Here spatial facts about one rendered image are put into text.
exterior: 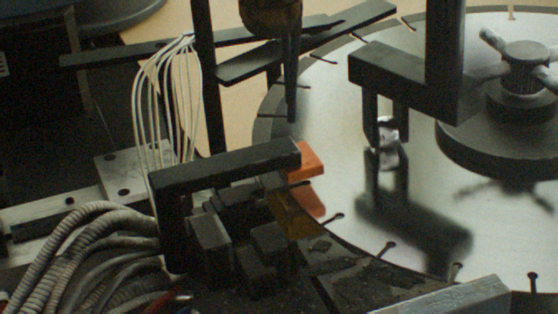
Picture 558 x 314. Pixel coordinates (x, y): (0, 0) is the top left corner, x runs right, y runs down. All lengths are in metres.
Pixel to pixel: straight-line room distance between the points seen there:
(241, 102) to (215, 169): 0.51
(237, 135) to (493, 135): 0.44
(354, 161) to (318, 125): 0.05
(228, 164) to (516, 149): 0.18
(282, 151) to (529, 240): 0.15
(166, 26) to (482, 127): 0.70
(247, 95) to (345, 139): 0.46
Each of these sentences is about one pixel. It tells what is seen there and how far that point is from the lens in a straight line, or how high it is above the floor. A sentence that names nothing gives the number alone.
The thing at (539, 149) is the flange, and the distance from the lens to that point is 0.61.
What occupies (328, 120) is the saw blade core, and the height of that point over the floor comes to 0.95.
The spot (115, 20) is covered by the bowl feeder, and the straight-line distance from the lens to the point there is 1.24.
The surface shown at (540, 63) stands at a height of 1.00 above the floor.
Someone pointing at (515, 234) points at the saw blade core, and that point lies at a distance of 0.56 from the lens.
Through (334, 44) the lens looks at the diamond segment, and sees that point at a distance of 0.75.
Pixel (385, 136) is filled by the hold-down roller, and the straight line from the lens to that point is 0.62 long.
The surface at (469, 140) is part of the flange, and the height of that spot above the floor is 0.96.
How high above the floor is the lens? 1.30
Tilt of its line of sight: 34 degrees down
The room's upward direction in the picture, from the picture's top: 5 degrees counter-clockwise
